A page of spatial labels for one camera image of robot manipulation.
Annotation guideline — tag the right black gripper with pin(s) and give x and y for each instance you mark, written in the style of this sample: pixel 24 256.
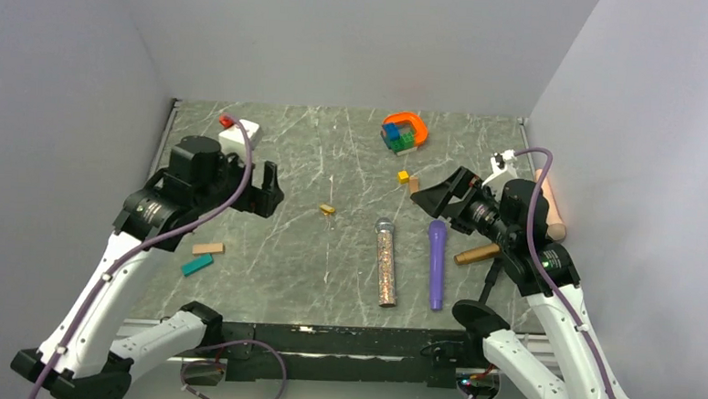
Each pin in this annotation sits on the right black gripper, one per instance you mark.
pixel 463 183

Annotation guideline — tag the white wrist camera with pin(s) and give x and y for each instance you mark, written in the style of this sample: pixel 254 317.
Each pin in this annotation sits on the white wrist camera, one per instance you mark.
pixel 236 134
pixel 502 171

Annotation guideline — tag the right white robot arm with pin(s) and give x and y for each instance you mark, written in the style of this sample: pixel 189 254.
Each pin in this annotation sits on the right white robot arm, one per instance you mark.
pixel 514 219

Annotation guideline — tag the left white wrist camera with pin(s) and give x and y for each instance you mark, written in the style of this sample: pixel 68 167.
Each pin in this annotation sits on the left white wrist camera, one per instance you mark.
pixel 236 134

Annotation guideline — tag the teal wooden block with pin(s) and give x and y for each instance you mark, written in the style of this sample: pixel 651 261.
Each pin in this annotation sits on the teal wooden block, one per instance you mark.
pixel 196 264

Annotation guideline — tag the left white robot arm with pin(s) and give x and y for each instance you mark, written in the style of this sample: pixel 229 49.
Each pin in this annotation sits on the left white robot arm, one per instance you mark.
pixel 84 358

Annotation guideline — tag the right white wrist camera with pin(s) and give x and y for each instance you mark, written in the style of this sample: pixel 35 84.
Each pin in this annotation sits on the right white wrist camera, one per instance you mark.
pixel 502 171

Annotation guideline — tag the gold microphone on stand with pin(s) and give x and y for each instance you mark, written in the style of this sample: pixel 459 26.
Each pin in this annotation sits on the gold microphone on stand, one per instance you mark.
pixel 477 254

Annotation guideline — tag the small tan wooden block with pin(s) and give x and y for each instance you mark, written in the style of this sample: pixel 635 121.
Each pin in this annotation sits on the small tan wooden block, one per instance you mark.
pixel 413 184

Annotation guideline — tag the orange horseshoe with lego blocks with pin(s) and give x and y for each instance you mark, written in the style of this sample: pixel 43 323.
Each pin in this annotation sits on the orange horseshoe with lego blocks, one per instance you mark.
pixel 403 132

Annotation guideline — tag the peach wooden rolling pin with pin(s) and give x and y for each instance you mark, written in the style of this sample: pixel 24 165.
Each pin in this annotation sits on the peach wooden rolling pin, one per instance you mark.
pixel 556 228

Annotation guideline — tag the black front rail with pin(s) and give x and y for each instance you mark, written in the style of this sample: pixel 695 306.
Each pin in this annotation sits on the black front rail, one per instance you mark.
pixel 435 358

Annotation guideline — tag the black microphone stand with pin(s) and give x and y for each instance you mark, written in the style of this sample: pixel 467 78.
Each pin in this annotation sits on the black microphone stand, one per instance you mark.
pixel 482 302

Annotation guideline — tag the glitter microphone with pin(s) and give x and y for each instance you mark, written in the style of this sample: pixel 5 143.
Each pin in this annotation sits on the glitter microphone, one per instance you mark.
pixel 385 249

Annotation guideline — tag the purple microphone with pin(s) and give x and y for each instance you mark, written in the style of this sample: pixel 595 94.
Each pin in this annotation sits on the purple microphone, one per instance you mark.
pixel 437 233

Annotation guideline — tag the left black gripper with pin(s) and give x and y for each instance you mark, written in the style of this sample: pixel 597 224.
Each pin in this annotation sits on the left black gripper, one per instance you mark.
pixel 261 201

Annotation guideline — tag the small yellow cube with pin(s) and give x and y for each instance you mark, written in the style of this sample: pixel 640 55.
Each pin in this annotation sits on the small yellow cube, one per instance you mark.
pixel 403 177

